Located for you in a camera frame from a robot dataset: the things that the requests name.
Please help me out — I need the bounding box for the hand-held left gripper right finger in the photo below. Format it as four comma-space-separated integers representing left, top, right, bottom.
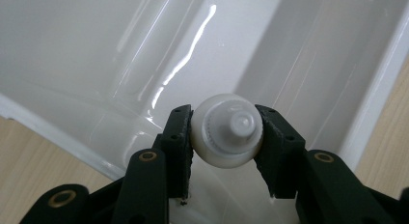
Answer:
255, 103, 397, 224

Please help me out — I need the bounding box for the white plastic storage box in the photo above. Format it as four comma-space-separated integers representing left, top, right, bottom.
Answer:
0, 0, 409, 224

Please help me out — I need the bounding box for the small white dropper bottle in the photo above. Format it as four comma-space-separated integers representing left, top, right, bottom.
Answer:
189, 93, 265, 170

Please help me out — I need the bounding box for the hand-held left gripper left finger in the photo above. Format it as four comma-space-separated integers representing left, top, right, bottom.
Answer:
110, 103, 195, 224

